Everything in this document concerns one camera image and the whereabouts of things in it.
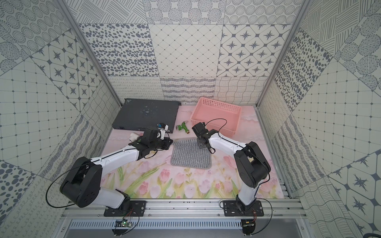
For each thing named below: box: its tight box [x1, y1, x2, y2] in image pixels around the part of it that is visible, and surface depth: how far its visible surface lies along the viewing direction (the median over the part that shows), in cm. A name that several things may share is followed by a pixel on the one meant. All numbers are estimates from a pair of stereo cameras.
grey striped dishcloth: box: [170, 138, 212, 170], surface depth 92 cm
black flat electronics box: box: [111, 98, 182, 134], surface depth 114 cm
